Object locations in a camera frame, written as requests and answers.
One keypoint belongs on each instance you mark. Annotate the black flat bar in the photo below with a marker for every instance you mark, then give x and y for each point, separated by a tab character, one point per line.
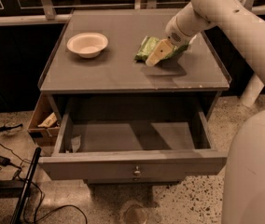
26	184

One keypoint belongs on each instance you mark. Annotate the black connector with cable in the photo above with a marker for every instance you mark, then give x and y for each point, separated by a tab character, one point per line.
9	128

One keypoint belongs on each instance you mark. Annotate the white diagonal post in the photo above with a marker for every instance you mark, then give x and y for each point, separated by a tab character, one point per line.
252	90

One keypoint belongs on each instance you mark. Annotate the yellow packet in box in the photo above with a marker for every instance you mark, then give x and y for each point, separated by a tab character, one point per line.
50	121

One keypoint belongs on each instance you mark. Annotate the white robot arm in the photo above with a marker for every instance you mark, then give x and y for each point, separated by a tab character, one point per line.
244	183

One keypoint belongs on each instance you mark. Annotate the black power adapter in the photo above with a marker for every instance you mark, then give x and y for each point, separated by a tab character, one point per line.
4	161

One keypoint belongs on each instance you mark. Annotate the grey open top drawer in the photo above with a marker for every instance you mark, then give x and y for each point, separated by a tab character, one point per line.
167	137

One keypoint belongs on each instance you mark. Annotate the green jalapeno chip bag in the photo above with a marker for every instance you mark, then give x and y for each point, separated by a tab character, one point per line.
150	42

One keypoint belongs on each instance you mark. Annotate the white paper scrap in drawer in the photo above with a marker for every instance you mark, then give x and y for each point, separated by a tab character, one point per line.
76	143

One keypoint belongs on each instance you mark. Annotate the metal drawer knob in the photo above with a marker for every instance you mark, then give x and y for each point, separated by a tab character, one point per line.
137	171

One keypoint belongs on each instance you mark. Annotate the grey cabinet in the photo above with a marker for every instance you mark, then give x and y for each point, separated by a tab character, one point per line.
197	72

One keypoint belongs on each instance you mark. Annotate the cardboard box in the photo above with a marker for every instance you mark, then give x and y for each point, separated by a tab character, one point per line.
43	132

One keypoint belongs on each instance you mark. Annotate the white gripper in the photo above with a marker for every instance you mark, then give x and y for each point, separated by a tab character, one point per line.
174	34

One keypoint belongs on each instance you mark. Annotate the metal window railing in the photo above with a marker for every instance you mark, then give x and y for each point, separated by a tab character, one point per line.
107	6

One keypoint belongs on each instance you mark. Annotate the white paper bowl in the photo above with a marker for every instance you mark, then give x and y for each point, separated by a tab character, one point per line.
87	45

